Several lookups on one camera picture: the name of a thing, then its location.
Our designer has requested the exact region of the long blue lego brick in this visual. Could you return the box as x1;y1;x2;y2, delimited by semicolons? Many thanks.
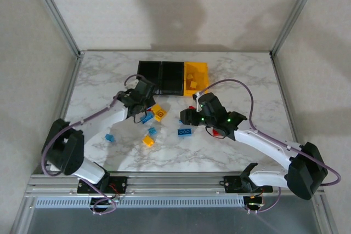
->
177;128;194;138

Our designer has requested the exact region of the black plastic bin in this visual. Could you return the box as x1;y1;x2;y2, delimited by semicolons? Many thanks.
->
160;61;185;96
137;60;163;95

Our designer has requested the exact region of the large yellow printed lego brick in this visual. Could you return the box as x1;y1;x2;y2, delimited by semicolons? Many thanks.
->
151;104;167;122

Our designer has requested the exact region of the yellow plastic bin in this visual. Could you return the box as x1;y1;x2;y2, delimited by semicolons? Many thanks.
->
183;61;211;98

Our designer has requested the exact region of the small board with green light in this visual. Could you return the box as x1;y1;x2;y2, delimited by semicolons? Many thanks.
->
248;194;265;209

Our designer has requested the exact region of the thin black right camera cable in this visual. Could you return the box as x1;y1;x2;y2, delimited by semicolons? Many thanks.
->
206;126;220;138

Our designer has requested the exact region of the thin black camera cable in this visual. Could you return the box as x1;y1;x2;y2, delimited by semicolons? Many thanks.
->
133;109;149;125
206;126;220;138

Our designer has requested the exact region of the thin black left camera cable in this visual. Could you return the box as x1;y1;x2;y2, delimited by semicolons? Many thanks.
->
133;109;149;125

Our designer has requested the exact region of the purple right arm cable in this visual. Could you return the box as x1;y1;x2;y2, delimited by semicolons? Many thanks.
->
195;78;342;215

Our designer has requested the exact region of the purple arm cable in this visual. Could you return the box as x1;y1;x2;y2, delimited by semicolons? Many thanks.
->
40;74;149;215
195;78;342;215

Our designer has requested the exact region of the aluminium side rail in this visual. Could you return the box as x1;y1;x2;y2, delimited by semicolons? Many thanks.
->
26;53;84;188
270;52;305;150

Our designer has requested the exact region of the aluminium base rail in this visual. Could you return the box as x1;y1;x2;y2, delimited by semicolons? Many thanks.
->
26;172;327;197

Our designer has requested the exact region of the grey slotted cable duct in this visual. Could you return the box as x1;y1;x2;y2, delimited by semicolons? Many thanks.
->
35;197;245;209

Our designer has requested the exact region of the aluminium frame post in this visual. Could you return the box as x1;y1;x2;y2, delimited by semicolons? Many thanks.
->
269;0;325;57
23;0;84;57

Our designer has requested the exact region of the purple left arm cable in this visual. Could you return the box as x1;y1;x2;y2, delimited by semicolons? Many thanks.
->
40;74;149;215

